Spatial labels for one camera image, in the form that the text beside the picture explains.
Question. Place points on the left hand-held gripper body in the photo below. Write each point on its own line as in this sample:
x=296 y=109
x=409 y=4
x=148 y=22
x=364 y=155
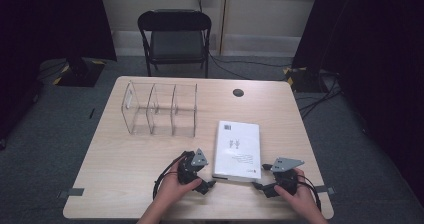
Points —
x=186 y=172

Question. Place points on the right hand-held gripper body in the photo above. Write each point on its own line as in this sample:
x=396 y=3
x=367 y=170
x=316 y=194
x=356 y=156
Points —
x=286 y=180

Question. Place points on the white book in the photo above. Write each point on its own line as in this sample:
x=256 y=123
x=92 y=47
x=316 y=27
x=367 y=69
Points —
x=236 y=150

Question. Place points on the clear acrylic book rack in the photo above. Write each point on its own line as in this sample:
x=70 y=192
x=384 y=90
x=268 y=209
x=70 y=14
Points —
x=160 y=117

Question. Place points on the person's left hand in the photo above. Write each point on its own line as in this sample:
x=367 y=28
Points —
x=173 y=190

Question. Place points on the person's right hand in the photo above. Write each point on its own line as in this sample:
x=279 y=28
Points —
x=305 y=199

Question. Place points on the grey tape strip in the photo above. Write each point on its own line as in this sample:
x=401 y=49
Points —
x=326 y=190
x=71 y=192

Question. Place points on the black stand base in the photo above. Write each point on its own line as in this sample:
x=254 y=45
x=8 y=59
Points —
x=81 y=72
x=306 y=80

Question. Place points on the small black floor strip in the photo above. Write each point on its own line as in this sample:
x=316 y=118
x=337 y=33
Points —
x=92 y=113

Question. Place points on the black folding chair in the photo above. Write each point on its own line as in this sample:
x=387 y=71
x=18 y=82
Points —
x=175 y=45

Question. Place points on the black curtain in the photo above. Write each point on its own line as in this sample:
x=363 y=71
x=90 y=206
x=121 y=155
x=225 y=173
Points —
x=50 y=20
x=373 y=34

